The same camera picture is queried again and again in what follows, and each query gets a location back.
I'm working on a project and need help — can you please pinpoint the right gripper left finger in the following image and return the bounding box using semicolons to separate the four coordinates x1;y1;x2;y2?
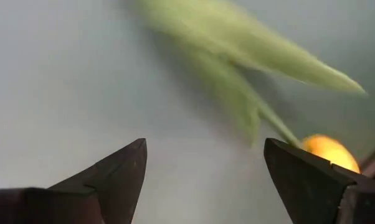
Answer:
0;138;148;224

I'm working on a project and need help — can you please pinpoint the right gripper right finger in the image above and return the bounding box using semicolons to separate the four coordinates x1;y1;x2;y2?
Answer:
263;138;375;224

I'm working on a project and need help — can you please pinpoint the yellow artificial tulip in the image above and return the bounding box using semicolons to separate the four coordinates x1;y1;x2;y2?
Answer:
134;0;368;174

